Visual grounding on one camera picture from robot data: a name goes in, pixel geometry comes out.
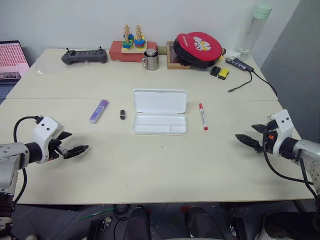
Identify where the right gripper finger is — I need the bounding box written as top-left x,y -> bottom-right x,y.
235,133 -> 264,154
250,123 -> 269,135

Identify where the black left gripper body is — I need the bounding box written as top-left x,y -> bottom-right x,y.
46,138 -> 69,162

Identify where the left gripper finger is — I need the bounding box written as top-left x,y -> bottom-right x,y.
57,131 -> 73,141
64,145 -> 90,160

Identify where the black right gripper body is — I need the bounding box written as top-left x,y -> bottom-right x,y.
261,126 -> 277,154

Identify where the white open pencil case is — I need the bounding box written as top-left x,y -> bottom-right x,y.
131,88 -> 188,136

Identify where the red black paddle case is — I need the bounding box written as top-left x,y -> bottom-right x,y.
173,31 -> 224,70

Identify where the purple white glue stick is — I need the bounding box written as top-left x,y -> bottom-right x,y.
88,99 -> 110,125

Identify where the red white marker pen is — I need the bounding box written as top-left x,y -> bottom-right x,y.
198,102 -> 210,132

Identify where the yellow black block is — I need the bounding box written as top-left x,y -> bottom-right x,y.
217,67 -> 231,81

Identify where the thin green stick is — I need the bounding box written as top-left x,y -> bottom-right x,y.
78,208 -> 114,222

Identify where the white crumpled wrapper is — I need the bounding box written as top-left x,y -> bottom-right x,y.
224,49 -> 241,59

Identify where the black handheld remote controller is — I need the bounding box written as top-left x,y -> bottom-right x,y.
60,46 -> 109,66

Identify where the white dark shoe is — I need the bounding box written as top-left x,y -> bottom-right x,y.
254,211 -> 320,240

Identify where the clear bottle green cap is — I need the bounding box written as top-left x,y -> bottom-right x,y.
235,2 -> 273,61

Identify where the laptop with pink screen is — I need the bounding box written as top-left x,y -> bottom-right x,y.
0,40 -> 31,106

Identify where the dark rounded shape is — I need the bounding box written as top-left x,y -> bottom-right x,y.
185,205 -> 225,240
125,205 -> 153,240

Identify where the red cardboard box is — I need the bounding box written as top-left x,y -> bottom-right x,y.
108,40 -> 159,64

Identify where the colourful wooden stacking toy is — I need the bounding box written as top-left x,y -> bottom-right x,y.
120,23 -> 149,54

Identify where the stainless steel mug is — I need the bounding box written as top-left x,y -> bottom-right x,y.
141,48 -> 160,71

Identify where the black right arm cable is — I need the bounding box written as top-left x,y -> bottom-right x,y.
262,147 -> 320,201

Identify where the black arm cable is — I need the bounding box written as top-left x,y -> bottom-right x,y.
262,147 -> 320,201
12,115 -> 42,205

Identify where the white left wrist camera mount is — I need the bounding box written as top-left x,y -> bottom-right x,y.
31,115 -> 66,165

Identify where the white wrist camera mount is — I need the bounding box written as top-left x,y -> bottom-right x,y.
31,115 -> 66,165
265,109 -> 295,157

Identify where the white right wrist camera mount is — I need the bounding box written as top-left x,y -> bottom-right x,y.
265,109 -> 295,157

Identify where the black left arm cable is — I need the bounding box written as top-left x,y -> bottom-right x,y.
12,115 -> 42,205

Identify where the grey usb hub with cable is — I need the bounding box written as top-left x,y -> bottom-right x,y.
225,57 -> 279,98

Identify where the black bracket under table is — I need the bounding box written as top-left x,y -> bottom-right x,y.
86,216 -> 113,240
227,216 -> 249,240

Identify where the brown wooden frame box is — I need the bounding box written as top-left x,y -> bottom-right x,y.
166,40 -> 193,70

